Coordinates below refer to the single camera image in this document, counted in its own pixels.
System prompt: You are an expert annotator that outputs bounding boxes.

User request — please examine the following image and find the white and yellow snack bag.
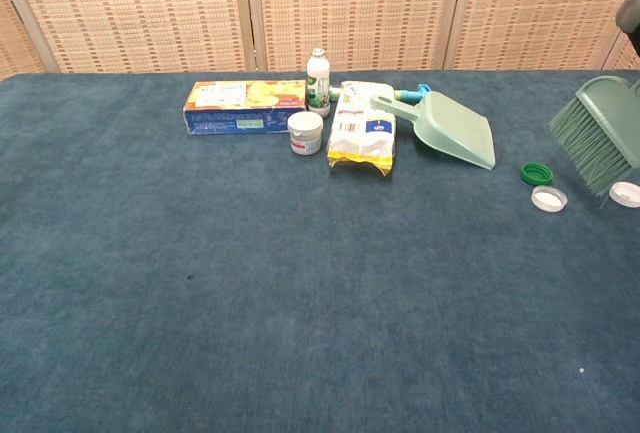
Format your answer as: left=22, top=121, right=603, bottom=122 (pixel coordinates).
left=326, top=80, right=398, bottom=177

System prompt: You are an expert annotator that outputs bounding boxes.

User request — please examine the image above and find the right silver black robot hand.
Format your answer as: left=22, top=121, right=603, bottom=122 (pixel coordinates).
left=614, top=0, right=640, bottom=57

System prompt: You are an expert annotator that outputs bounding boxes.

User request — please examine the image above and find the white lid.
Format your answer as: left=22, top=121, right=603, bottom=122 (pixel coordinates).
left=530, top=184, right=569, bottom=213
left=607, top=180, right=640, bottom=209

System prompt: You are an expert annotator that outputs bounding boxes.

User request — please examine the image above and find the green plastic dustpan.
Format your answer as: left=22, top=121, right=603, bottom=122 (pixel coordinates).
left=369, top=91, right=497, bottom=171

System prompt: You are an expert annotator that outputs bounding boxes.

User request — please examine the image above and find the orange and blue cookie box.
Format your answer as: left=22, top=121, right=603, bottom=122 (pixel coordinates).
left=182, top=79, right=308, bottom=136

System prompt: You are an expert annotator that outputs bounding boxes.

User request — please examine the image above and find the small white plastic jar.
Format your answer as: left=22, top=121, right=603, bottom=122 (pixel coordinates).
left=286, top=111, right=325, bottom=156

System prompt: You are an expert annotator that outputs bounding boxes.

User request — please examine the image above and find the woven bamboo screen panel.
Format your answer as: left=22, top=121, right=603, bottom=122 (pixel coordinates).
left=244, top=0, right=466, bottom=73
left=442, top=0, right=640, bottom=72
left=0, top=0, right=49, bottom=82
left=602, top=27, right=640, bottom=72
left=4, top=0, right=251, bottom=74

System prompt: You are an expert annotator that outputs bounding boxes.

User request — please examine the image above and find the small white green bottle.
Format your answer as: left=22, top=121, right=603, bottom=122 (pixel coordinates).
left=305, top=47, right=332, bottom=119

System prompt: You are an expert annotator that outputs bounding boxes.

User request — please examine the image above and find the green bottle cap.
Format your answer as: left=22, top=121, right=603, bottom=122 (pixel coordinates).
left=520, top=161, right=555, bottom=188

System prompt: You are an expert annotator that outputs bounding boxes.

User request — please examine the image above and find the teal green water pump toy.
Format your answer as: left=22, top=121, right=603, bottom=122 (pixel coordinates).
left=328, top=83, right=432, bottom=106

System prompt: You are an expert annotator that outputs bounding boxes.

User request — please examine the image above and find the blue felt table cover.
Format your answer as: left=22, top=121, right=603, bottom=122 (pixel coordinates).
left=0, top=69, right=640, bottom=433

